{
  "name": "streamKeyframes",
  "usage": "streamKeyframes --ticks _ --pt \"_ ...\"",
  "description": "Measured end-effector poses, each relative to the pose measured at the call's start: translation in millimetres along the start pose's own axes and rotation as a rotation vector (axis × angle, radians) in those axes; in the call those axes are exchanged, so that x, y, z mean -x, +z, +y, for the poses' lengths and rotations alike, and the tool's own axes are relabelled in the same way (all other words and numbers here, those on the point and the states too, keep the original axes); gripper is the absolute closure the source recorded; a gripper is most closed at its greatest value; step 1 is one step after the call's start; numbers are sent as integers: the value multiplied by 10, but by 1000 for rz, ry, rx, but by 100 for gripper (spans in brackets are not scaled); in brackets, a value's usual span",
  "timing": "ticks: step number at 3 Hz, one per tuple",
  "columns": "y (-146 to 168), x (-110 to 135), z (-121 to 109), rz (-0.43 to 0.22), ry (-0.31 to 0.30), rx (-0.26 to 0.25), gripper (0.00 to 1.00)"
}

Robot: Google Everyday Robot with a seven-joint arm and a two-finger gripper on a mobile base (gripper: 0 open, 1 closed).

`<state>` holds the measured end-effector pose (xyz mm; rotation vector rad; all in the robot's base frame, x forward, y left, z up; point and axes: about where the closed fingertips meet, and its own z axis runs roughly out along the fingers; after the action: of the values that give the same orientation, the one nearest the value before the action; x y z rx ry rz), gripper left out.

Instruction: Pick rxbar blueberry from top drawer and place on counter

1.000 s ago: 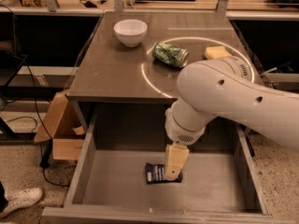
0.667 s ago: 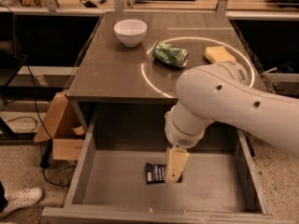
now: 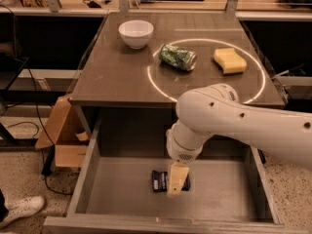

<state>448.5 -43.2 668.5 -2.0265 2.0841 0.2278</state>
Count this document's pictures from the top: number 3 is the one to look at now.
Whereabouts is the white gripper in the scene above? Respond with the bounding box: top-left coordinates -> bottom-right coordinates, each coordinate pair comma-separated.
166,120 -> 213,197

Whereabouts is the dark blue snack bar wrapper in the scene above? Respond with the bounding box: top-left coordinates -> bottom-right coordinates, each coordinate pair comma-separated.
151,171 -> 191,192

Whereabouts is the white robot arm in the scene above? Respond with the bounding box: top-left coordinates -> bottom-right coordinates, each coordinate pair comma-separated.
166,84 -> 312,196

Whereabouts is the grey counter cabinet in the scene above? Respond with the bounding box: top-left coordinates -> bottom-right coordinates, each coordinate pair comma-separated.
68,11 -> 287,141

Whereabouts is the crushed green soda can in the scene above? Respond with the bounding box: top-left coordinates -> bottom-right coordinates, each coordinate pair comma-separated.
158,44 -> 197,72

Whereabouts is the yellow sponge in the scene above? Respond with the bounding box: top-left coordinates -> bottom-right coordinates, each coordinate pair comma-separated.
213,48 -> 247,75

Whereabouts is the brown cardboard box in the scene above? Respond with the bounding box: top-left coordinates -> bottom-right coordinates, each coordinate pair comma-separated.
35,95 -> 90,168

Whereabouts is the white ceramic bowl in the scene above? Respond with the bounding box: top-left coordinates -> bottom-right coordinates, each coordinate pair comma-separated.
118,20 -> 154,49

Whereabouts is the white sneaker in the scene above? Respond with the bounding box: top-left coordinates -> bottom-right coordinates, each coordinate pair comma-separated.
0,196 -> 45,228

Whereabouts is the black floor cable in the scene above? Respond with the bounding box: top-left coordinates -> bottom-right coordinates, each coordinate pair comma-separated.
0,4 -> 74,196

